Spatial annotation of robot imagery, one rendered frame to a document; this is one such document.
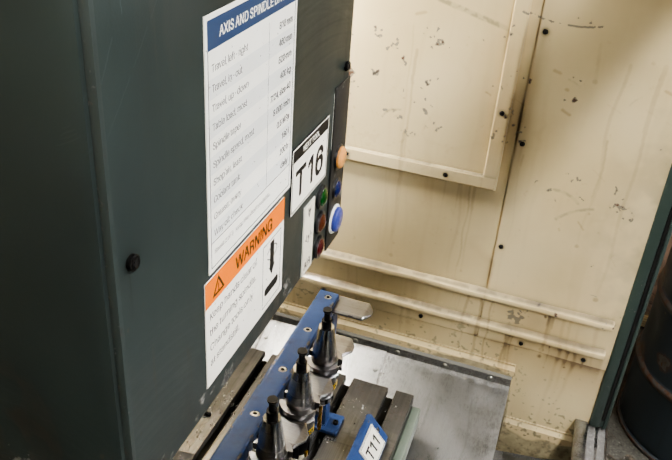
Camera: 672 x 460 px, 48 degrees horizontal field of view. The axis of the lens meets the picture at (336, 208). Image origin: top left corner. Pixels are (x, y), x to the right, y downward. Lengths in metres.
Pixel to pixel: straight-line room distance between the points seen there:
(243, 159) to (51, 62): 0.22
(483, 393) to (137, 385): 1.40
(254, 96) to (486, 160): 1.02
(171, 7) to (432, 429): 1.48
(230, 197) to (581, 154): 1.06
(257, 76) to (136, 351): 0.22
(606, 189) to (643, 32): 0.32
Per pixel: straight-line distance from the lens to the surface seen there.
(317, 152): 0.77
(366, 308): 1.43
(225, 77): 0.54
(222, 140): 0.56
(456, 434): 1.83
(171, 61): 0.48
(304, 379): 1.17
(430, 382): 1.87
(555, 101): 1.52
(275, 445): 1.12
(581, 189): 1.59
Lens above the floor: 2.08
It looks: 30 degrees down
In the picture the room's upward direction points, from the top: 4 degrees clockwise
